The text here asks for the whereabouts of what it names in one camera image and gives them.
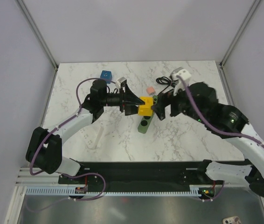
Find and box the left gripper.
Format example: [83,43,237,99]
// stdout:
[100,84,144,116]

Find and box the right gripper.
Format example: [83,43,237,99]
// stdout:
[150,80,207,124]

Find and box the yellow cube socket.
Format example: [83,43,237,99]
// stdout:
[138,97,153,117]

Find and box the green power strip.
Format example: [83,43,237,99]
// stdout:
[138,95,158,134]

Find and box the blue cube socket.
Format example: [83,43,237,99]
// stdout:
[100,70,112,84]

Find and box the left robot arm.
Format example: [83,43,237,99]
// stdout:
[26,77,145,183]

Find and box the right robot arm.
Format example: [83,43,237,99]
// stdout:
[151,82,264,198]

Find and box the pink plug adapter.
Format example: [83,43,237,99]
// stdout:
[146,86,156,96]

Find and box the white power strip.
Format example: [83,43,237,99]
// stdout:
[80,125,104,149]

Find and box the black power cord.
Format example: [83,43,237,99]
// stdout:
[155,77,177,94]

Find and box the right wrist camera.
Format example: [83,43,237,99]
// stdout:
[170,67,192,96]

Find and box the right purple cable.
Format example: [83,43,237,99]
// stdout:
[178,73,264,168]

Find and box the purple cable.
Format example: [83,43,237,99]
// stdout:
[29,78,118,176]
[178,73,264,168]

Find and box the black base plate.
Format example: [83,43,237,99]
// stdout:
[57,161,240,194]

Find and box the white cable duct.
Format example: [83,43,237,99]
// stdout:
[25,186,201,196]

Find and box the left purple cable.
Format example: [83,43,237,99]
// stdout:
[29,78,118,176]

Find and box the right aluminium frame post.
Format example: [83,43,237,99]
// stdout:
[217,0,263,69]

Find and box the aluminium frame post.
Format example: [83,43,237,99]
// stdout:
[217,0,263,69]
[15,0,59,71]

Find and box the left aluminium frame post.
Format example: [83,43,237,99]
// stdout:
[15,0,59,71]

